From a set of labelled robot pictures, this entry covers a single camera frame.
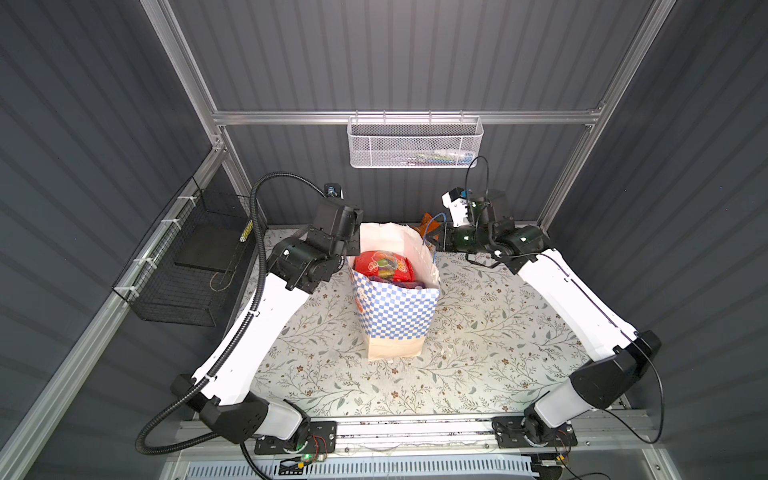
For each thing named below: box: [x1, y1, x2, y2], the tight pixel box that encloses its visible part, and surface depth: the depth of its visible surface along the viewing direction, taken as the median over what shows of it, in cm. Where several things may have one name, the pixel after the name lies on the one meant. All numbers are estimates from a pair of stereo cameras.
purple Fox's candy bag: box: [390, 281, 426, 289], surface depth 82 cm
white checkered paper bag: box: [349, 222, 441, 360], surface depth 73 cm
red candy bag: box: [354, 251, 416, 283], surface depth 84 cm
